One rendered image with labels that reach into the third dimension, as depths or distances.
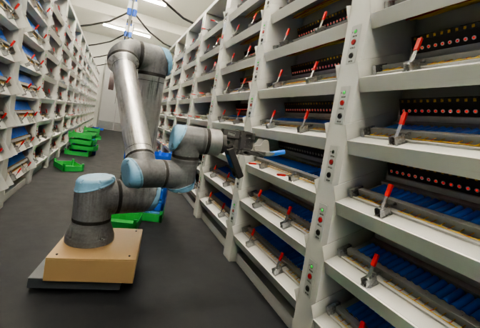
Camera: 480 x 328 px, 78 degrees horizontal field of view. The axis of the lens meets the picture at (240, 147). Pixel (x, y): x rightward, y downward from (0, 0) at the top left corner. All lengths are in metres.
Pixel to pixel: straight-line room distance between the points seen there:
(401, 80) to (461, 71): 0.15
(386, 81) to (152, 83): 0.88
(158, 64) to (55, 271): 0.87
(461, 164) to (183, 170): 0.73
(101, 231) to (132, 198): 0.17
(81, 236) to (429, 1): 1.38
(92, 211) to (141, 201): 0.19
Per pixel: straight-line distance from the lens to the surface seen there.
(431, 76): 0.86
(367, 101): 1.04
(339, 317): 1.14
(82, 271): 1.33
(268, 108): 1.62
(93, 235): 1.37
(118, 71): 1.21
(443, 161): 0.80
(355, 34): 1.08
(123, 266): 1.30
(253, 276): 1.55
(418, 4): 0.97
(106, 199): 1.34
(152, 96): 1.33
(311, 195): 1.10
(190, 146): 0.97
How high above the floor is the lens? 0.71
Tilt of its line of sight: 4 degrees down
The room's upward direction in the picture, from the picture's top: 9 degrees clockwise
